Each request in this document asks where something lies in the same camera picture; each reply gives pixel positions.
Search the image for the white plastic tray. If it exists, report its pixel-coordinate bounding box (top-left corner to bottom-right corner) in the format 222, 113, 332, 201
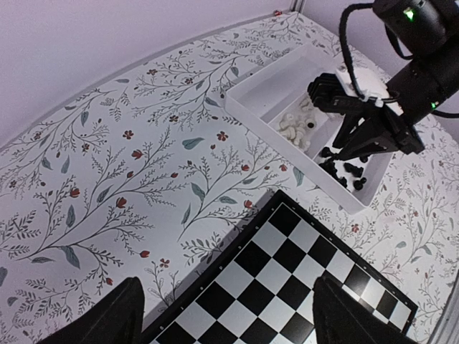
224, 44, 392, 214

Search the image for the black white chessboard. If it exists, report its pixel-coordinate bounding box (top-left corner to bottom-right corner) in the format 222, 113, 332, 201
142, 191, 417, 343

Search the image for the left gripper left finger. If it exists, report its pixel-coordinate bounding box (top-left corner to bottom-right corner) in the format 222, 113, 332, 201
40, 277, 143, 344

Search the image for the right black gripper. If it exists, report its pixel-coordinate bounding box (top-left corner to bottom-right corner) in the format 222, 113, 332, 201
332, 57, 448, 161

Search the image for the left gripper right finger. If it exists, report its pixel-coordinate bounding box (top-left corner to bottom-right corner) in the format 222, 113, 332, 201
313, 277, 414, 344

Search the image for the right aluminium frame post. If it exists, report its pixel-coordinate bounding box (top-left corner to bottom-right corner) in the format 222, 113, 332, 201
290, 0, 306, 13

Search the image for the floral patterned table mat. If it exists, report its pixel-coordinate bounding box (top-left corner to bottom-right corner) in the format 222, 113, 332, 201
1, 14, 458, 343

